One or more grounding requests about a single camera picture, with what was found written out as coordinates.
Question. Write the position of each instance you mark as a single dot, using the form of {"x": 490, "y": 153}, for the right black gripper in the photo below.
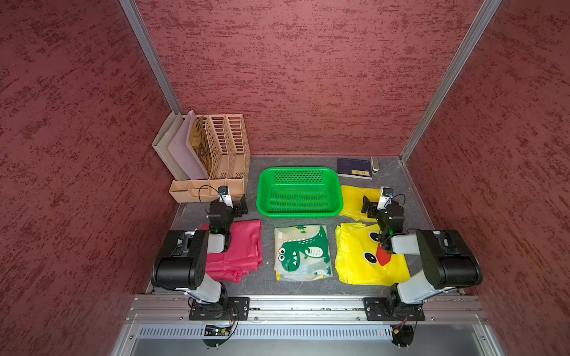
{"x": 372, "y": 206}

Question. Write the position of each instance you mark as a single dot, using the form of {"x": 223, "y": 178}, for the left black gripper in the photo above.
{"x": 237, "y": 208}

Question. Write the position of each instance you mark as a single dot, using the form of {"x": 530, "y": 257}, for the pink raincoat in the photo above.
{"x": 245, "y": 253}

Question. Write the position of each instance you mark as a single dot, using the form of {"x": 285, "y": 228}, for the yellow duck raincoat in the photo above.
{"x": 360, "y": 259}

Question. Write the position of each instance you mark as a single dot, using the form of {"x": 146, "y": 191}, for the dinosaur print raincoat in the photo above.
{"x": 302, "y": 253}

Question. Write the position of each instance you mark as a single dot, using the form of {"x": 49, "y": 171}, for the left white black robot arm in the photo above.
{"x": 180, "y": 265}

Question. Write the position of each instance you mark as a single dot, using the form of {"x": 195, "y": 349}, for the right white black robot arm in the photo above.
{"x": 447, "y": 261}

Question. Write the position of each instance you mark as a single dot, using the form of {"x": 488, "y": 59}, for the plain yellow folded raincoat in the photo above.
{"x": 353, "y": 202}

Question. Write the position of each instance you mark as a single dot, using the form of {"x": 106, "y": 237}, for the green plastic basket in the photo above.
{"x": 299, "y": 192}

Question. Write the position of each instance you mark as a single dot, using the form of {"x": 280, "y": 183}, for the dark blue notebook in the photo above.
{"x": 354, "y": 168}

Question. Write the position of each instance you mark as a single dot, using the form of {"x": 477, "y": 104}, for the small grey white eraser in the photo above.
{"x": 374, "y": 165}

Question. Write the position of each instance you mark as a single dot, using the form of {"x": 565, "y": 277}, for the beige plastic file organizer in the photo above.
{"x": 229, "y": 148}

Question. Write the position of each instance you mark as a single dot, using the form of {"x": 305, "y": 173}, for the brown patterned folder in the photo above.
{"x": 197, "y": 140}

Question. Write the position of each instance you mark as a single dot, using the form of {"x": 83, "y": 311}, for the lilac folder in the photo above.
{"x": 182, "y": 152}

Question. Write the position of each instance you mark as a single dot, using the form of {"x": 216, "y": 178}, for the beige folder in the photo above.
{"x": 162, "y": 141}

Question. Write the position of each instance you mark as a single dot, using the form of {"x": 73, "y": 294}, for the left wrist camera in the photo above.
{"x": 225, "y": 196}

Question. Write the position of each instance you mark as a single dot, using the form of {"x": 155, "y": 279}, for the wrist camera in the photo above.
{"x": 385, "y": 197}
{"x": 225, "y": 196}

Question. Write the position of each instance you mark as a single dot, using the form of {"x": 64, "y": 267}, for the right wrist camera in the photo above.
{"x": 385, "y": 197}

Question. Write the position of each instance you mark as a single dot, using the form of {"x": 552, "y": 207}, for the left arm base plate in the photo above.
{"x": 231, "y": 309}

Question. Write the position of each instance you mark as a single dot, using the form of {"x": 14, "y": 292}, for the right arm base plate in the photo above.
{"x": 389, "y": 310}

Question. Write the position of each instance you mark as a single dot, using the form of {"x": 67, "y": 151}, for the aluminium front rail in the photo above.
{"x": 343, "y": 309}

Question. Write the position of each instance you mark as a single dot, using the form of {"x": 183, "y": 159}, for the left aluminium corner post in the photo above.
{"x": 136, "y": 22}

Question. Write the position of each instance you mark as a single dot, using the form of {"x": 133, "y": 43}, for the aluminium corner post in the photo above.
{"x": 483, "y": 17}
{"x": 136, "y": 22}

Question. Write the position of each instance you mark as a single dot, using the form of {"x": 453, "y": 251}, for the right aluminium corner post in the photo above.
{"x": 483, "y": 17}

